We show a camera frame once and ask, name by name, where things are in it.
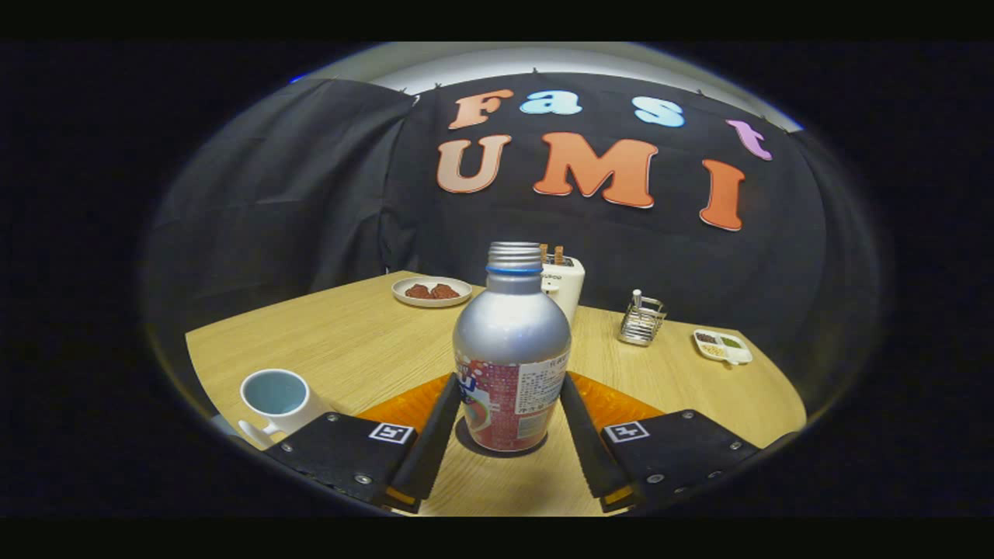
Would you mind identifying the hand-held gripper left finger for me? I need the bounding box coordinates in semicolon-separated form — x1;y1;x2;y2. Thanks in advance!
262;373;464;513

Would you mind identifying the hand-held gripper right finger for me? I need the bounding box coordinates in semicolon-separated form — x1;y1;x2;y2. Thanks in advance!
559;372;763;512

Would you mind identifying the dark brown round coaster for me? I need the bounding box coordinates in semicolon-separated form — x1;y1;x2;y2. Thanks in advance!
455;418;550;459

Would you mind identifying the silver juice bottle red label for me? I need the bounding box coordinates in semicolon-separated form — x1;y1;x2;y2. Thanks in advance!
453;241;573;453

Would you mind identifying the white cup blue inside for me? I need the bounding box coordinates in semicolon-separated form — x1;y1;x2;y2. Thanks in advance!
238;368;335;450

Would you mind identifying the wooden table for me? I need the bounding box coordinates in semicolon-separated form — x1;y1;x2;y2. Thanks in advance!
185;270;808;517

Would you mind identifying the white round plate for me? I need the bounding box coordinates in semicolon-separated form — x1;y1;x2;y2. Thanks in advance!
391;276;473;308

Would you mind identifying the white toaster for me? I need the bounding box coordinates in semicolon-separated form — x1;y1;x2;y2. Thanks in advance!
541;255;586;327

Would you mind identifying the white divided dish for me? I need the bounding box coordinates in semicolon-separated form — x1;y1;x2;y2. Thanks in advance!
693;329;753;366

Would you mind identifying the black backdrop cloth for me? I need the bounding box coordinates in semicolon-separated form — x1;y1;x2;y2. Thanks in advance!
144;72;883;408

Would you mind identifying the metal wire holder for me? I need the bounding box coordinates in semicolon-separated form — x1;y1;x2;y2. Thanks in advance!
618;297;667;346

